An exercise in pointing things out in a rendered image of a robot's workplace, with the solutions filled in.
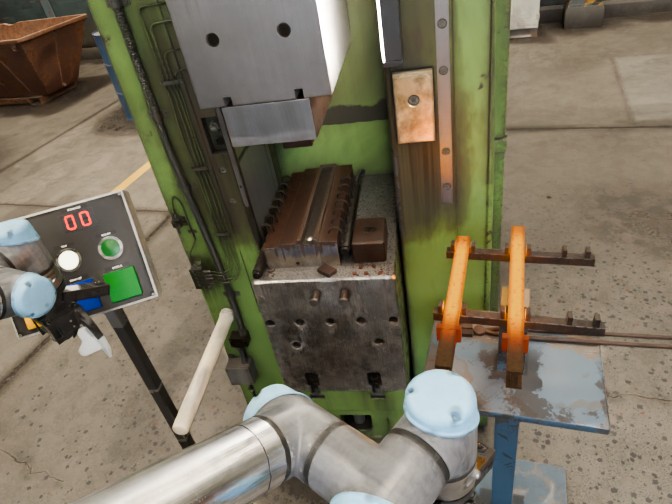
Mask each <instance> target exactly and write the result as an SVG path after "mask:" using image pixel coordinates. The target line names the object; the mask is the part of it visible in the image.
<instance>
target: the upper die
mask: <svg viewBox="0 0 672 504"><path fill-rule="evenodd" d="M332 95H333V93H332ZM332 95H327V96H318V97H309V98H304V95H303V90H302V89H301V91H300V93H299V95H298V97H297V99H291V100H282V101H273V102H264V103H255V104H246V105H237V106H233V104H232V100H231V101H230V102H229V104H228V105H227V106H226V107H222V108H221V109H222V112H223V116H224V119H225V122H226V126H227V129H228V133H229V136H230V139H231V143H232V146H233V147H241V146H252V145H262V144H273V143H283V142H294V141H304V140H315V139H317V137H318V135H319V132H320V129H321V126H322V123H323V121H324V118H325V115H326V112H327V109H328V106H329V104H330V101H331V98H332Z"/></svg>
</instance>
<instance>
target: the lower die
mask: <svg viewBox="0 0 672 504"><path fill-rule="evenodd" d="M324 167H333V168H332V172H331V176H330V180H329V183H328V187H327V191H326V195H325V198H324V202H323V206H322V210H321V213H320V217H319V221H318V224H317V228H316V232H315V236H314V244H305V245H302V243H301V237H302V234H303V230H304V227H305V224H306V220H307V217H308V214H309V210H310V207H311V204H312V200H313V197H314V194H315V191H316V187H317V184H318V181H319V177H320V174H321V171H322V168H324ZM343 176H349V177H351V178H352V180H353V184H354V183H355V182H354V175H353V168H352V165H342V166H337V164H327V165H320V168H313V169H305V171H304V172H299V173H292V176H291V177H292V179H293V183H291V180H290V181H289V183H288V184H289V186H290V190H289V189H288V186H287V188H286V191H285V192H286V193H287V196H288V198H287V199H286V197H285V194H284V196H283V198H282V200H283V201H284V205H282V202H281V204H280V206H279V208H280V210H281V213H282V214H281V215H280V214H279V211H277V214H276V217H277V219H278V222H277V223H276V220H275V219H274V221H273V224H272V226H273V227H274V230H275V232H272V229H270V231H269V234H268V236H267V239H266V242H265V244H264V247H263V252H264V255H265V258H266V262H267V265H268V268H277V267H298V266H317V265H323V264H324V263H326V264H328V265H338V264H341V260H342V254H341V252H340V245H341V234H340V231H339V230H338V229H332V230H331V232H330V234H328V230H329V228H331V227H333V226H337V227H339V228H341V229H342V231H343V224H342V221H341V220H339V219H335V220H333V224H330V221H331V219H332V218H334V217H341V218H342V219H343V220H344V222H345V216H344V212H343V211H341V210H337V211H335V215H333V214H332V212H333V210H334V209H336V208H343V209H344V210H345V211H346V213H347V209H346V204H345V203H344V202H342V201H340V202H338V203H337V206H334V204H335V202H336V201H337V200H338V199H343V200H345V201H347V203H348V197H347V195H346V194H345V193H341V194H339V198H336V195H337V193H338V192H340V191H346V192H347V193H348V194H349V196H350V192H349V187H348V186H346V185H343V186H341V188H340V190H338V187H339V185H340V184H342V183H347V184H349V185H350V187H351V181H350V179H349V178H344V179H343V180H342V183H341V182H340V179H341V177H343ZM296 262H299V263H300V264H299V265H297V264H296Z"/></svg>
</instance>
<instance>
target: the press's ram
mask: <svg viewBox="0 0 672 504"><path fill-rule="evenodd" d="M165 2H166V5H167V8H168V11H169V14H170V17H171V20H172V23H173V27H174V30H175V33H176V36H177V39H178V42H179V45H180V48H181V51H182V55H183V58H184V61H185V64H186V67H187V70H188V73H189V76H190V79H191V83H192V86H193V89H194V92H195V95H196V98H197V101H198V104H199V107H200V109H210V108H219V107H226V106H227V105H228V104H229V102H230V101H231V100H232V104H233V106H237V105H246V104H255V103H264V102H273V101H282V100H291V99H297V97H298V95H299V93H300V91H301V89H302V90H303V95H304V98H309V97H318V96H327V95H332V93H333V90H334V87H335V85H336V82H337V79H338V76H339V73H340V71H341V68H342V65H343V62H344V59H345V57H346V54H347V51H348V48H349V45H350V43H351V35H350V27H349V19H348V12H347V4H346V0H165Z"/></svg>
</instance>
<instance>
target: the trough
mask: <svg viewBox="0 0 672 504"><path fill-rule="evenodd" d="M332 168H333V167H324V168H322V171H321V174H320V177H319V181H318V184H317V187H316V191H315V194H314V197H313V200H312V204H311V207H310V210H309V214H308V217H307V220H306V224H305V227H304V230H303V234H302V237H301V243H302V245H305V244H314V236H315V232H316V228H317V224H318V221H319V217H320V213H321V210H322V206H323V202H324V198H325V195H326V191H327V187H328V183H329V180H330V176H331V172H332ZM310 236H311V237H313V239H312V240H311V241H307V240H306V238H307V237H310Z"/></svg>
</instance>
